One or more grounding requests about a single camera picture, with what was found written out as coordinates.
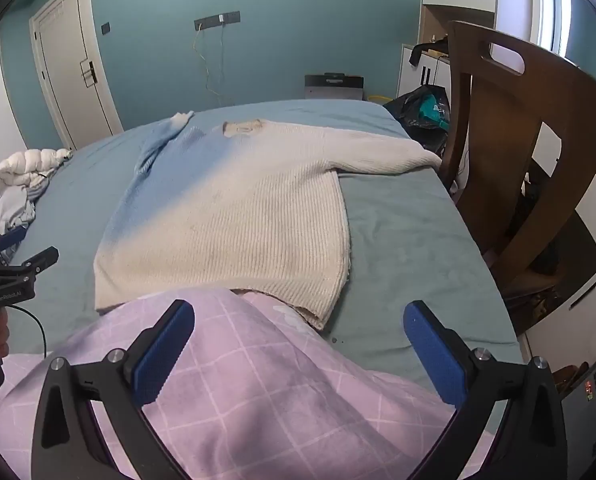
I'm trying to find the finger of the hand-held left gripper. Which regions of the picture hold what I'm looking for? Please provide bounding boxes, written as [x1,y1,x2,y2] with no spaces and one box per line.
[8,246,60,281]
[0,226,28,261]

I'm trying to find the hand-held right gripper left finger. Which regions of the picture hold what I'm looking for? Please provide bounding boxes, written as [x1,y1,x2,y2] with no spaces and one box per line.
[32,299,196,480]

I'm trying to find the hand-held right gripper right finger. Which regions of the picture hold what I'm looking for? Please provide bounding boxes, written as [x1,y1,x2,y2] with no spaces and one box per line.
[403,300,569,480]

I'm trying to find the cream and blue knit sweater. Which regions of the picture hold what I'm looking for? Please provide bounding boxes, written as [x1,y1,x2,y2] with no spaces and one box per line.
[94,110,443,331]

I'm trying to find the pale grey-blue garment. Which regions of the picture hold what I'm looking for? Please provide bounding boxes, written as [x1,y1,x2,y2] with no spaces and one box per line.
[0,185,48,238]

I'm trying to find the white down jacket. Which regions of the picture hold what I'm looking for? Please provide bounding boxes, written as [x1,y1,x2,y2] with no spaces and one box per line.
[0,147,73,191]

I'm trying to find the pink checked pajama pants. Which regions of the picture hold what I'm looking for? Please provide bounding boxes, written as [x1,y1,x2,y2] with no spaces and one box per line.
[0,287,499,480]

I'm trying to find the bed with blue-grey sheet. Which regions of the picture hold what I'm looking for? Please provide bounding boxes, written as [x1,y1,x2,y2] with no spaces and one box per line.
[0,99,524,461]

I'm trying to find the white door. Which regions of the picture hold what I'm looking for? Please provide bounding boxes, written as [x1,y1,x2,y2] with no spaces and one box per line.
[29,0,124,152]

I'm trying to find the teal packet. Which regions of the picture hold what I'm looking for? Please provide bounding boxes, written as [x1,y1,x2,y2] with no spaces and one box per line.
[418,97,451,131]

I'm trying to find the black plastic bag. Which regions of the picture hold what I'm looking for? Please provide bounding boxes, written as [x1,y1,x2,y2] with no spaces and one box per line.
[383,85,451,153]

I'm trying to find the black flat box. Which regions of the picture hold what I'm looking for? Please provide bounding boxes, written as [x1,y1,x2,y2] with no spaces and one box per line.
[304,74,365,101]

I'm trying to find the brown wooden chair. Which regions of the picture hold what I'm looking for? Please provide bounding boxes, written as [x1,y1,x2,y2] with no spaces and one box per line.
[440,20,596,306]

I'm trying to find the black garment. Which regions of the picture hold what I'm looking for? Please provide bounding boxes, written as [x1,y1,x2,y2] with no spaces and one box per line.
[410,35,451,66]

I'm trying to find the window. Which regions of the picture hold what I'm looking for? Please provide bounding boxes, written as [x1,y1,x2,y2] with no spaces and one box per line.
[530,0,579,61]

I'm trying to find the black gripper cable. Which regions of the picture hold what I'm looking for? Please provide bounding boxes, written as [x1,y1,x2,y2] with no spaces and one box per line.
[5,302,48,358]

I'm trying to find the yellow cable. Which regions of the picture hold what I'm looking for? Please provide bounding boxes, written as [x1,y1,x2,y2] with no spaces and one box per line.
[193,28,217,97]

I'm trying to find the thin grey cable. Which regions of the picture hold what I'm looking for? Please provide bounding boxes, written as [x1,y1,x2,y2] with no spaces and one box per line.
[220,22,237,107]

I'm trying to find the grey wall socket strip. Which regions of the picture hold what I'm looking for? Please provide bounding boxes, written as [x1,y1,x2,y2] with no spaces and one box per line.
[194,10,242,31]

